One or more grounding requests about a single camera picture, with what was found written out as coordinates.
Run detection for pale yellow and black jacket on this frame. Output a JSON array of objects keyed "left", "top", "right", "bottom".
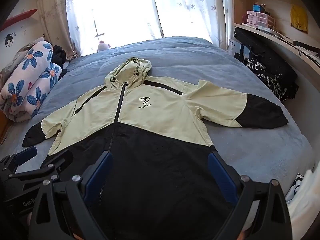
[{"left": 22, "top": 57, "right": 289, "bottom": 240}]

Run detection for thin cross-shaped stand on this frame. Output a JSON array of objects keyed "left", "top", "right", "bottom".
[{"left": 93, "top": 10, "right": 106, "bottom": 53}]

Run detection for pink plush toy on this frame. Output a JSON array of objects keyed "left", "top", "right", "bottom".
[{"left": 97, "top": 41, "right": 111, "bottom": 53}]

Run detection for beige curtain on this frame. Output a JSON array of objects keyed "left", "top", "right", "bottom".
[{"left": 36, "top": 0, "right": 83, "bottom": 58}]

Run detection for blue flower print quilt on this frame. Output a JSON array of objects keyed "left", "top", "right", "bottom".
[{"left": 0, "top": 41, "right": 63, "bottom": 123}]

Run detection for white printed box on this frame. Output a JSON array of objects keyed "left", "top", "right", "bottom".
[{"left": 228, "top": 39, "right": 250, "bottom": 58}]

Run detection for wooden bed frame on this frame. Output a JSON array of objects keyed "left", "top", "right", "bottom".
[{"left": 0, "top": 110, "right": 11, "bottom": 142}]

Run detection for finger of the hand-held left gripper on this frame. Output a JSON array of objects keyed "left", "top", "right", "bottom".
[
  {"left": 10, "top": 149, "right": 74, "bottom": 189},
  {"left": 0, "top": 146, "right": 38, "bottom": 177}
]

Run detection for long black case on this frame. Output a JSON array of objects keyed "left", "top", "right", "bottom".
[{"left": 234, "top": 27, "right": 298, "bottom": 99}]

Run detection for grey-blue bed blanket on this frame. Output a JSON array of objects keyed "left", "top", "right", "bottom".
[{"left": 5, "top": 36, "right": 315, "bottom": 230}]

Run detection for black and white striped cloth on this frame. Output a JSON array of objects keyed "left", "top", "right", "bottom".
[{"left": 285, "top": 172, "right": 304, "bottom": 203}]

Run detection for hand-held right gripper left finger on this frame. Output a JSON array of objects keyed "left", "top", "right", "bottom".
[{"left": 29, "top": 151, "right": 114, "bottom": 240}]

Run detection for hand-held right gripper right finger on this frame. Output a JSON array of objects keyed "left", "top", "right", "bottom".
[{"left": 207, "top": 151, "right": 293, "bottom": 240}]

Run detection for cartoon face wall sticker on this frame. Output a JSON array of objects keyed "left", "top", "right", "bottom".
[{"left": 4, "top": 32, "right": 17, "bottom": 48}]

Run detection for black clothes pile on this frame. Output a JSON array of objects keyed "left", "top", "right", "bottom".
[{"left": 51, "top": 45, "right": 68, "bottom": 80}]

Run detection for pink mini drawer boxes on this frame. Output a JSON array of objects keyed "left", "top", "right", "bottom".
[{"left": 246, "top": 10, "right": 276, "bottom": 29}]

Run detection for black and white patterned cloth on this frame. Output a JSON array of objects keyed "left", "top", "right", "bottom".
[{"left": 244, "top": 57, "right": 288, "bottom": 102}]

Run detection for white leaf-print sheer curtain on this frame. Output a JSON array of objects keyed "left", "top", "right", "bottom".
[{"left": 151, "top": 0, "right": 233, "bottom": 53}]

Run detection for red wall shelf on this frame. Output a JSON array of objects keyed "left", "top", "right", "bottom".
[{"left": 0, "top": 9, "right": 38, "bottom": 32}]

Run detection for yellow cloth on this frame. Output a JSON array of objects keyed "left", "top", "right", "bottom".
[{"left": 290, "top": 4, "right": 309, "bottom": 34}]

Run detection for white bead string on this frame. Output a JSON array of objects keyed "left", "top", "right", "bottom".
[{"left": 249, "top": 26, "right": 273, "bottom": 33}]

